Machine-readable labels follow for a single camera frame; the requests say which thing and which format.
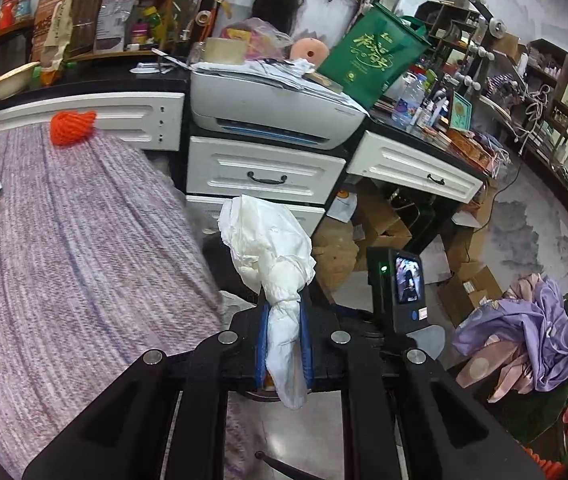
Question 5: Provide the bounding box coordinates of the purple crumpled cloth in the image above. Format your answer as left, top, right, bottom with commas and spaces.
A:
451, 272, 568, 403

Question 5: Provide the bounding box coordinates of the wooden shelf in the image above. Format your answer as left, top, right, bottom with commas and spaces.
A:
71, 0, 199, 63

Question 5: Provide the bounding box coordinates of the green paper bag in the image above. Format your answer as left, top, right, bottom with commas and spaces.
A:
316, 2, 432, 111

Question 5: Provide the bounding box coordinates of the white printer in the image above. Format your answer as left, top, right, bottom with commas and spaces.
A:
190, 60, 371, 151

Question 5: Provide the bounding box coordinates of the cream bowl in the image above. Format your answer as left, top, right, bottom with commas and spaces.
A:
0, 61, 40, 101

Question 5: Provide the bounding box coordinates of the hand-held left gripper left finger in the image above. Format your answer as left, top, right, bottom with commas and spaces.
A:
22, 304, 269, 480

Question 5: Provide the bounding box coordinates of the teal framed picture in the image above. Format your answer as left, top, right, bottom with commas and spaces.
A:
446, 91, 475, 133

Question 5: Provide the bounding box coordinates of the clear plastic bag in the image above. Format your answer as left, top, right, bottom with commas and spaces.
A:
221, 16, 295, 63

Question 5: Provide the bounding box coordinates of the white plastic bag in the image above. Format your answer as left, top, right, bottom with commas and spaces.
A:
218, 194, 317, 410

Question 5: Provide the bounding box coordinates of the clear water bottle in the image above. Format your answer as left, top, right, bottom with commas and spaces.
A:
391, 72, 427, 128

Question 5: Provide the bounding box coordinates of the brown cardboard box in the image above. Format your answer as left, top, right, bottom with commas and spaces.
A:
436, 260, 505, 328
354, 180, 415, 256

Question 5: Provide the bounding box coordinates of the yellow lidded bottle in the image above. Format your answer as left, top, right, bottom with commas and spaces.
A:
142, 6, 162, 36

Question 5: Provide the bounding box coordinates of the white drawer with black handle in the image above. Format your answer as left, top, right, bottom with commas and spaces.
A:
186, 136, 347, 206
347, 130, 486, 205

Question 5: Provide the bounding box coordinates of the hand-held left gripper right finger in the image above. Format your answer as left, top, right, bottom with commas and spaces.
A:
302, 300, 547, 480

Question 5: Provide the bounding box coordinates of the brown paper bag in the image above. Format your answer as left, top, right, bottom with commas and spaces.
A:
38, 0, 75, 86

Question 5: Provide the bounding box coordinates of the white cable bundle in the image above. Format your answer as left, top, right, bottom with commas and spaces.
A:
511, 82, 555, 156

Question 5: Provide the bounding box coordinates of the dark wall shelf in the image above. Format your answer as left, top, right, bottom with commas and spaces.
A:
514, 37, 568, 236

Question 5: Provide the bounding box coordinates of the red can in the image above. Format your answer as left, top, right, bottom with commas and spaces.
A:
0, 0, 22, 31

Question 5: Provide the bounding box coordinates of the orange foam net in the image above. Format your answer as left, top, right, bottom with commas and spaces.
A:
50, 110, 97, 147

